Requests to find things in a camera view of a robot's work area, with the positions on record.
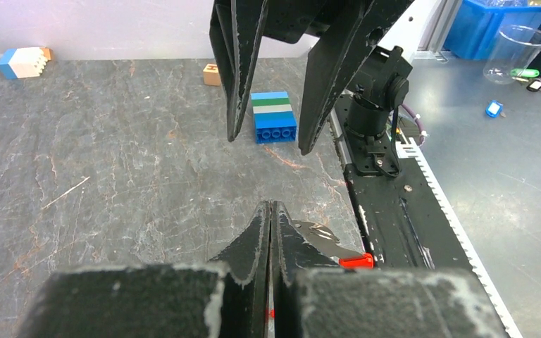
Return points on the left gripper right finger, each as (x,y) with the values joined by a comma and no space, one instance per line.
(315,297)

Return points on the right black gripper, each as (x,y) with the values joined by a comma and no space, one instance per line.
(349,32)

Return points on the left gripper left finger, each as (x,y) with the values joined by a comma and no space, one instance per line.
(225,296)

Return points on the keyring with blue red tags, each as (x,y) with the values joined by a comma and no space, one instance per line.
(324,239)

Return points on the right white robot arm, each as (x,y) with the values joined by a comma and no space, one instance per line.
(379,88)

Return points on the blue green white brick stack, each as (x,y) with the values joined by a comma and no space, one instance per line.
(273,116)

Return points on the wooden letter H cube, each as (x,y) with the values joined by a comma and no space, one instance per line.
(211,75)

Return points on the blue plastic bin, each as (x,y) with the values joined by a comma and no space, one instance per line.
(476,26)

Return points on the blue key tag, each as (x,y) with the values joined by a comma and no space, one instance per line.
(494,109)

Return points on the clear plastic beaker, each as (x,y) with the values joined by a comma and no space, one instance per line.
(515,47)

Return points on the green key tag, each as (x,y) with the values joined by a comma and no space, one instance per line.
(525,72)

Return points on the black key tag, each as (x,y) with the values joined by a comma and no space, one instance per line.
(534,85)

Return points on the blue white brown brick stack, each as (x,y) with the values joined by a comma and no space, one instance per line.
(24,62)

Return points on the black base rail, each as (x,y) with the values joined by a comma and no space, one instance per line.
(401,222)

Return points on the white slotted cable duct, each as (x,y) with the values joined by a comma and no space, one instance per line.
(412,150)

